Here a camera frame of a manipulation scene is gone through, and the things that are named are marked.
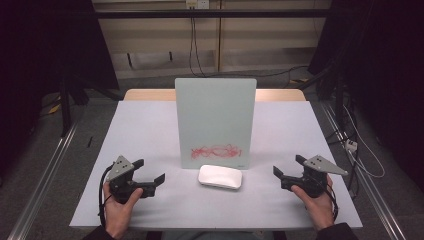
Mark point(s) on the black curtain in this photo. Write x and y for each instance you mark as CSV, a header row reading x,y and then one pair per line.
x,y
386,66
40,43

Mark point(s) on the white power strip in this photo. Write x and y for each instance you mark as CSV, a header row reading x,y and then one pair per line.
x,y
351,145

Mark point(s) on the black pen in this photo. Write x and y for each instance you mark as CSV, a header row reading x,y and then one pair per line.
x,y
89,142

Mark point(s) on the wooden table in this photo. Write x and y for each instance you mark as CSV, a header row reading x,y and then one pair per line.
x,y
280,95

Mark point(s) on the person's left hand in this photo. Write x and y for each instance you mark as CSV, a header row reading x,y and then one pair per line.
x,y
118,215

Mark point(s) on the black metal stand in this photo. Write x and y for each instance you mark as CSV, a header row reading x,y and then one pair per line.
x,y
65,106

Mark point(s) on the white wall socket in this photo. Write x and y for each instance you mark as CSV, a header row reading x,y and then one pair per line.
x,y
197,4

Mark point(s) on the white computer mouse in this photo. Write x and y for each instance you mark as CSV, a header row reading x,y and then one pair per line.
x,y
220,176

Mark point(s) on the black horizontal bar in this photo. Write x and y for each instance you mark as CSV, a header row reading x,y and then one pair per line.
x,y
213,13

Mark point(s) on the aluminium floor rail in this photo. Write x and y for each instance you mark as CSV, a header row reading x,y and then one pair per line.
x,y
370,186
40,186

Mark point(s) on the person's right hand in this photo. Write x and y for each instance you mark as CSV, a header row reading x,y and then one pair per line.
x,y
320,208

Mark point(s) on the frosted glass writing board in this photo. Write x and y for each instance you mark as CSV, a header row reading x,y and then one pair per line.
x,y
215,116

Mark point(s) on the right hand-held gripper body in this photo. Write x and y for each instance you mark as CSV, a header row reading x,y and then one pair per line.
x,y
321,165

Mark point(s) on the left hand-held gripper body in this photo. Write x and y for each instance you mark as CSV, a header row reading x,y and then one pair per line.
x,y
120,168

